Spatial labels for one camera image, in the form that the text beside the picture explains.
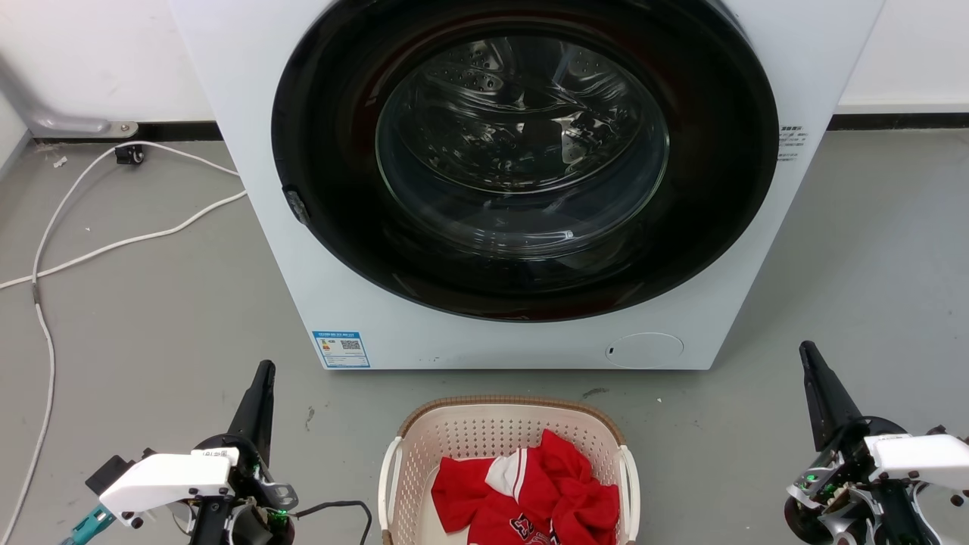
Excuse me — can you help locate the white front-load washing machine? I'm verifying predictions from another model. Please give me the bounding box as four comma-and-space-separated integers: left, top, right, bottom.
170, 0, 885, 372

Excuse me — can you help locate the small printed text label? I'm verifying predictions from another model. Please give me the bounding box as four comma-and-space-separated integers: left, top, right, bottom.
777, 125, 810, 163

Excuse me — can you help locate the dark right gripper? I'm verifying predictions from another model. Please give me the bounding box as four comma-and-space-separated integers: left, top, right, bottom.
783, 340, 944, 545

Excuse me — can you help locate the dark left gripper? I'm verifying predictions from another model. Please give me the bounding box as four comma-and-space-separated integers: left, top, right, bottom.
187, 360, 299, 545

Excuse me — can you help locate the round black washer door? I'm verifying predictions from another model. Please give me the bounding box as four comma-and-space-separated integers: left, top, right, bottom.
271, 0, 780, 323

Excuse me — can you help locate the cream perforated laundry basket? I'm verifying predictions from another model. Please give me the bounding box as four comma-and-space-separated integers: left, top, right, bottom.
377, 394, 642, 545

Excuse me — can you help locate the round white filter cover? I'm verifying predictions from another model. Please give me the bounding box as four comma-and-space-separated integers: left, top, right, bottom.
605, 332, 685, 370

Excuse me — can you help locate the blue energy label sticker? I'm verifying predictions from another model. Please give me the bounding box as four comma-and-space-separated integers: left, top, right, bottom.
312, 329, 372, 370

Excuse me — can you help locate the red and white garment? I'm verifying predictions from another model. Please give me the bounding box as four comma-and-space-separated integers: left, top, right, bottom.
430, 428, 622, 545

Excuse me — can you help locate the white floor cable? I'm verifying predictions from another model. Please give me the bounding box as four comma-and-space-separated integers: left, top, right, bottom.
0, 191, 249, 291
0, 141, 241, 543

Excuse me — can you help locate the grey wall pipe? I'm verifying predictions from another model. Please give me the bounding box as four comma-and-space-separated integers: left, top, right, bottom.
0, 51, 140, 140

